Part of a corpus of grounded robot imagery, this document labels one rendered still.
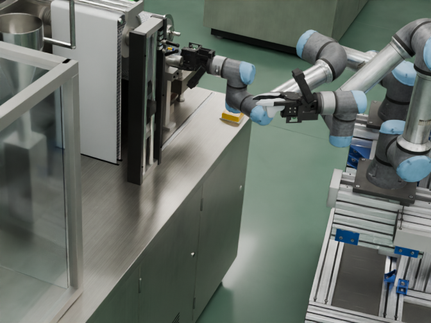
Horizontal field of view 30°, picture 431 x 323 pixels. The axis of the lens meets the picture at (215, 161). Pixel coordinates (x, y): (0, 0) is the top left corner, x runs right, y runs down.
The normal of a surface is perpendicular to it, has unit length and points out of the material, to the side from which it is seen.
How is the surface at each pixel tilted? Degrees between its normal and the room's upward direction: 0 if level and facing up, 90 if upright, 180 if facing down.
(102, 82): 90
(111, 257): 0
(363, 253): 0
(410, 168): 98
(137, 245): 0
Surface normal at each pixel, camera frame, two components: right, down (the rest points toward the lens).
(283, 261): 0.07, -0.84
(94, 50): -0.38, 0.47
